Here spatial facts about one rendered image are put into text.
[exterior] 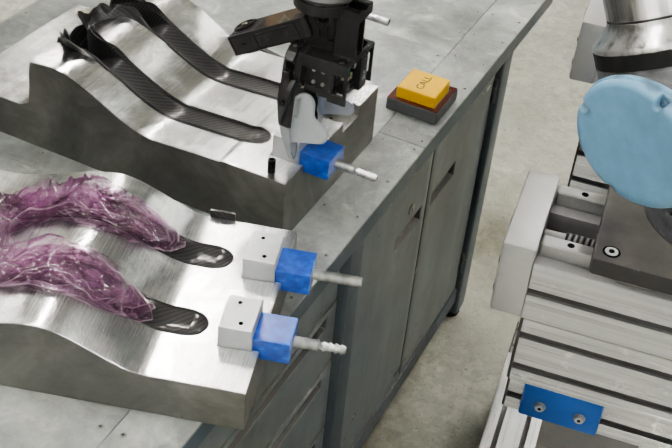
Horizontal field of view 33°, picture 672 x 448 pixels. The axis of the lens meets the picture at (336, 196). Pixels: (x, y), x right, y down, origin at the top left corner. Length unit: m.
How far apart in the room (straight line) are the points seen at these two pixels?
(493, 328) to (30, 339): 1.48
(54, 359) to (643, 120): 0.62
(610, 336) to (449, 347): 1.27
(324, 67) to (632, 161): 0.46
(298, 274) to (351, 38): 0.27
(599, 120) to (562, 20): 2.80
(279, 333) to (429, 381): 1.20
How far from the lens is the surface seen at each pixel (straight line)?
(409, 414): 2.27
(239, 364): 1.15
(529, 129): 3.12
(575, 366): 1.20
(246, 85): 1.52
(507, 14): 1.94
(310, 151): 1.35
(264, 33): 1.29
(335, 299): 1.65
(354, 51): 1.25
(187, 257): 1.28
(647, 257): 1.07
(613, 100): 0.89
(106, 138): 1.45
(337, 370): 1.75
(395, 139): 1.57
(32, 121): 1.53
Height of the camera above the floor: 1.69
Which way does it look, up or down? 38 degrees down
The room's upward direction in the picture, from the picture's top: 5 degrees clockwise
